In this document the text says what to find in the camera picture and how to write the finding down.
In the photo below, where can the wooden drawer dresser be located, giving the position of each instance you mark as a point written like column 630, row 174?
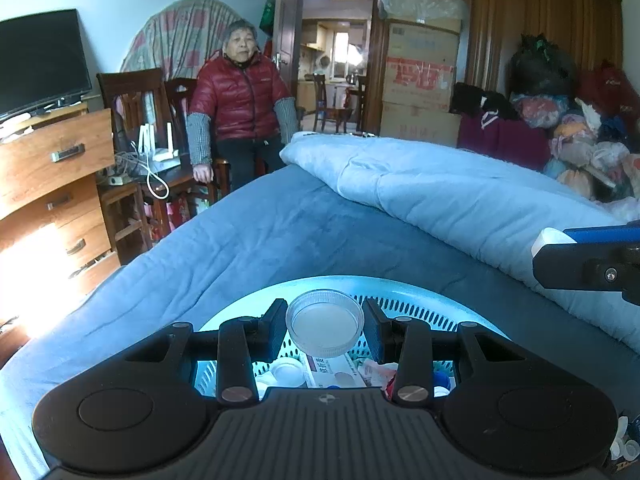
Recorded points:
column 55, row 250

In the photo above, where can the dark wooden chair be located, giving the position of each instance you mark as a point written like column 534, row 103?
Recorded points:
column 146, row 132

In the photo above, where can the black flat television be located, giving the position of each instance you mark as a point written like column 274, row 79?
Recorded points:
column 42, row 61

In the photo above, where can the blue medicine box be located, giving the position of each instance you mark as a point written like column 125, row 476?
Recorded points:
column 629, row 234

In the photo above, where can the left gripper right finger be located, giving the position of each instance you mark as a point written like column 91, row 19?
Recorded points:
column 377, row 329

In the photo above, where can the seated person red jacket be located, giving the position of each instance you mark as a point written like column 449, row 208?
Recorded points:
column 241, row 110

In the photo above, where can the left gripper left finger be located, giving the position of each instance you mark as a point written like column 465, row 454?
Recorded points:
column 272, row 329

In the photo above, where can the translucent white jar lid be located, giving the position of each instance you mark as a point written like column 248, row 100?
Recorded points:
column 324, row 323

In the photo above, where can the blue bed sheet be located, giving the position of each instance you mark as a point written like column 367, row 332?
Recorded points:
column 284, row 226

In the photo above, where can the turquoise plastic basket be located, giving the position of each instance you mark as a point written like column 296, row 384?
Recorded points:
column 397, row 300

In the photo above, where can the stacked cardboard boxes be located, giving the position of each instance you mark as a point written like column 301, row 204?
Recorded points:
column 420, row 69

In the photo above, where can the pile of clothes bags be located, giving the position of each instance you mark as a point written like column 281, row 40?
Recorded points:
column 579, row 128

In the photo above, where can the light blue duvet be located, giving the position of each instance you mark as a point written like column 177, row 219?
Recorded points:
column 489, row 209

